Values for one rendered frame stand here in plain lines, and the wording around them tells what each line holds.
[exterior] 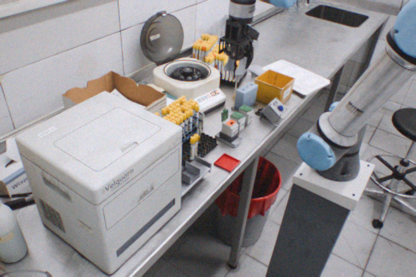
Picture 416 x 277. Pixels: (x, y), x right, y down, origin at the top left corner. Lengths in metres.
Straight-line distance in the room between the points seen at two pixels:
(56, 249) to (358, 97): 0.84
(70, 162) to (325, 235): 0.89
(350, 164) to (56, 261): 0.88
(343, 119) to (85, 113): 0.64
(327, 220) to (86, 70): 1.04
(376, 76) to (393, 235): 1.70
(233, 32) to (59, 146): 0.57
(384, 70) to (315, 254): 0.78
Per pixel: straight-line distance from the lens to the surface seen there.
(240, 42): 1.07
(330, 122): 0.98
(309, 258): 1.45
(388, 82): 0.88
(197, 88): 1.44
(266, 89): 1.55
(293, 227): 1.37
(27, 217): 1.13
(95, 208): 0.76
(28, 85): 1.34
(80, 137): 0.85
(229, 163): 1.23
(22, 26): 1.28
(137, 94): 1.40
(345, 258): 2.22
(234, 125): 1.29
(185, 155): 1.21
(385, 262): 2.31
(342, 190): 1.18
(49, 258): 1.02
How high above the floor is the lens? 1.67
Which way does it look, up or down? 37 degrees down
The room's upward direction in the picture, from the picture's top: 5 degrees clockwise
